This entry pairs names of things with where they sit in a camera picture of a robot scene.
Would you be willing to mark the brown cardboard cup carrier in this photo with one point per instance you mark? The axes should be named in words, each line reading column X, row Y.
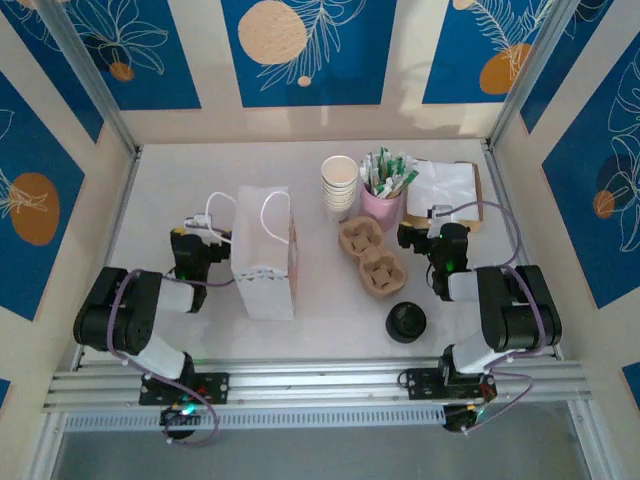
column 350, row 235

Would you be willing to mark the paper bag with animal print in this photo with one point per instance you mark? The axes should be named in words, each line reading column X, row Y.
column 260, row 280

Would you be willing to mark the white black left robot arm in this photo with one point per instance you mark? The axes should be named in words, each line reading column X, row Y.
column 150, row 350

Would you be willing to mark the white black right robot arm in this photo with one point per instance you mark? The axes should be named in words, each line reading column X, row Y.
column 470, row 360

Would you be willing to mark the wooden napkin tray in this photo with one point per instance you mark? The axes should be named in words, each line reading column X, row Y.
column 472, row 225

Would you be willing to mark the pink holder cup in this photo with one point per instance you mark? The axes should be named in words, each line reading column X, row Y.
column 380, row 212

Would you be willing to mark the stack of white napkins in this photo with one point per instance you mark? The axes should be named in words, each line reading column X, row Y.
column 440, row 185

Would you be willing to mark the green white stirrer packets bundle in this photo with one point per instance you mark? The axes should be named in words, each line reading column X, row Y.
column 387, row 170

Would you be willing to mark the black cup lid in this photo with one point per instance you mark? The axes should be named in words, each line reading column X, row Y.
column 405, row 322

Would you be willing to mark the stack of paper cups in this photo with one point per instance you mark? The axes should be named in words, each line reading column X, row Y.
column 339, row 172

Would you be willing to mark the black controller board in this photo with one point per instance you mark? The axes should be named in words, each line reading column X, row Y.
column 182, row 412
column 460, row 422

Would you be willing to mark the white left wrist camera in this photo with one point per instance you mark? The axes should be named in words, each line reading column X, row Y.
column 200, row 221

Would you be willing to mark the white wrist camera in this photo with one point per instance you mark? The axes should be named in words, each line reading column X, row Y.
column 440, row 212
column 200, row 221

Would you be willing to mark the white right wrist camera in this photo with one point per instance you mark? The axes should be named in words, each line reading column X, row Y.
column 440, row 212

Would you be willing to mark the aluminium side rail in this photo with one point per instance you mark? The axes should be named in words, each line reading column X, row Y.
column 501, row 190
column 117, row 220

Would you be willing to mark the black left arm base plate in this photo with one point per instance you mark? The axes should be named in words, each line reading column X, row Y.
column 215, row 387

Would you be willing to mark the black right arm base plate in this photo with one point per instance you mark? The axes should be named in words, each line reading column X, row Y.
column 422, row 384

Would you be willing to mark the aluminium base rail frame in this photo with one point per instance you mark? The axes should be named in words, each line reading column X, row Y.
column 320, row 385

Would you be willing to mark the aluminium corner post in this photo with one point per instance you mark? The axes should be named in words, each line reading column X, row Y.
column 532, row 70
column 90, row 70

